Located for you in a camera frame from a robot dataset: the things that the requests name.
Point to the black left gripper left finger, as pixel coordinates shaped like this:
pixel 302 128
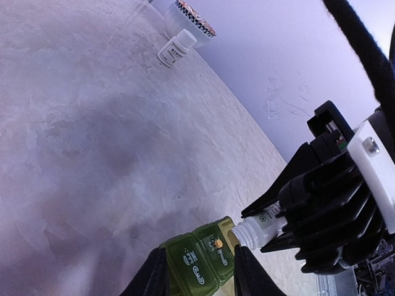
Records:
pixel 152 279

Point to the white pill bottle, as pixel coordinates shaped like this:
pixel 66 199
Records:
pixel 256 231
pixel 176 48

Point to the yellow pill on lid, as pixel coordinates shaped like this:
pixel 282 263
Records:
pixel 218 243

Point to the green weekly pill organizer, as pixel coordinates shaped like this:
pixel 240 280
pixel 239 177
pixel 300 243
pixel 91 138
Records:
pixel 196 266

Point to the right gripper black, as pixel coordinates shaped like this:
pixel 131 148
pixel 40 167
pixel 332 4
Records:
pixel 331 135

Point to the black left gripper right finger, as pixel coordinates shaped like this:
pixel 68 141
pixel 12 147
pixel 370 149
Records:
pixel 250 278

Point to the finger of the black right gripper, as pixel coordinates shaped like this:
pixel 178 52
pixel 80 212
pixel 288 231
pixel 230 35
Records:
pixel 283 242

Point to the red patterned ceramic bowl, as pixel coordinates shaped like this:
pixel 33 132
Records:
pixel 180 15

